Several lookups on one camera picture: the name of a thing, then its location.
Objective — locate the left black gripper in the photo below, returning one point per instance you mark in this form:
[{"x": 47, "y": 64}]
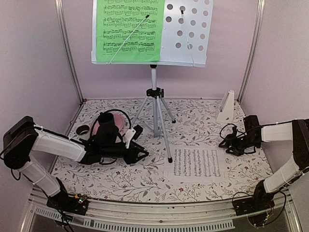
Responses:
[{"x": 134, "y": 151}]

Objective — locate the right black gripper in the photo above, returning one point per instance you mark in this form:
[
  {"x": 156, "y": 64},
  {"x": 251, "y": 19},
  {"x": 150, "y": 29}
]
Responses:
[{"x": 229, "y": 143}]

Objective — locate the white metronome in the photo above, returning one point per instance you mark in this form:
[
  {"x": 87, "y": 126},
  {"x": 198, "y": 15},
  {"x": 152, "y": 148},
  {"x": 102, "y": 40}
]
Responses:
[{"x": 225, "y": 110}]

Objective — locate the white sheet music page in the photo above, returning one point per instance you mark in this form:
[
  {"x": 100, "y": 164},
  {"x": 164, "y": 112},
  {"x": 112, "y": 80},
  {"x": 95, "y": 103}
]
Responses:
[{"x": 204, "y": 164}]

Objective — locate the white perforated music stand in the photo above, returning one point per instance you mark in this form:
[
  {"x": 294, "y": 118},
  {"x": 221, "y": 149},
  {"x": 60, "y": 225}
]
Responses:
[{"x": 185, "y": 36}]

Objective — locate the green sheet music page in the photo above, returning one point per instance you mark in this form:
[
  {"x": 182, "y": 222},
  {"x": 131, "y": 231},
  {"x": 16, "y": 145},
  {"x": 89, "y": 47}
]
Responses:
[{"x": 127, "y": 30}]

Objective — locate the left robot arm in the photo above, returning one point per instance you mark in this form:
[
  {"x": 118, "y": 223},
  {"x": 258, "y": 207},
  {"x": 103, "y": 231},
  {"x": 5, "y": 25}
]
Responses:
[{"x": 105, "y": 142}]

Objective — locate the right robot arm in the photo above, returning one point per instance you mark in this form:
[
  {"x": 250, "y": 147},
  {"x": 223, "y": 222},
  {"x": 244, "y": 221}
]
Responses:
[{"x": 290, "y": 138}]

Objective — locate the pink plate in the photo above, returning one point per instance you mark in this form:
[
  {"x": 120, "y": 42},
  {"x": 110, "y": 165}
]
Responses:
[{"x": 119, "y": 122}]

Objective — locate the floral table mat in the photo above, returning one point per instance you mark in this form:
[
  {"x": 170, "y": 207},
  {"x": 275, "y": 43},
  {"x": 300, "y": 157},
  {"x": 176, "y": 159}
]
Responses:
[{"x": 188, "y": 123}]

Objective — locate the dark blue mug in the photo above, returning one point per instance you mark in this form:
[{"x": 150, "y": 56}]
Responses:
[{"x": 106, "y": 118}]

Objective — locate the white paper cup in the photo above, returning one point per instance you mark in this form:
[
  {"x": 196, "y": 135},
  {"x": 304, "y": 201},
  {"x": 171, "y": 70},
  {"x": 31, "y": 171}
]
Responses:
[{"x": 83, "y": 132}]

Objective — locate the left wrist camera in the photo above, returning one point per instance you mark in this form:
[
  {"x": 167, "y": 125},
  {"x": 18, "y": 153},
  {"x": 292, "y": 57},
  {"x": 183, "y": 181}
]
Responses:
[{"x": 132, "y": 134}]

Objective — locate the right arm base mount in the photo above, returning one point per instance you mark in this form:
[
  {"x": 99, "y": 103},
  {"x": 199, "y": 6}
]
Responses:
[{"x": 251, "y": 204}]

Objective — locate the aluminium front rail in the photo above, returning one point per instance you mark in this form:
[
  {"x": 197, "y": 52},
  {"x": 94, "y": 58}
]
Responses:
[{"x": 112, "y": 216}]

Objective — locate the right aluminium frame post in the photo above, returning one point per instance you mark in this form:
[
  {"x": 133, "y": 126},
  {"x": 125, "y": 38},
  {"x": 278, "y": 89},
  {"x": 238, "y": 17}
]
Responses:
[{"x": 253, "y": 48}]

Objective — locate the aluminium frame post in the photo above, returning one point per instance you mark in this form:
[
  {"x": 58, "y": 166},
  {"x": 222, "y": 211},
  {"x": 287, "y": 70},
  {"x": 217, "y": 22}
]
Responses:
[
  {"x": 253, "y": 48},
  {"x": 64, "y": 34}
]

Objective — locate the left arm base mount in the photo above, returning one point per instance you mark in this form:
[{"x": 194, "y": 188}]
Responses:
[{"x": 66, "y": 203}]

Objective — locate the left aluminium frame post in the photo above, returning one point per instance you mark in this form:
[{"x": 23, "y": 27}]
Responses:
[{"x": 64, "y": 34}]

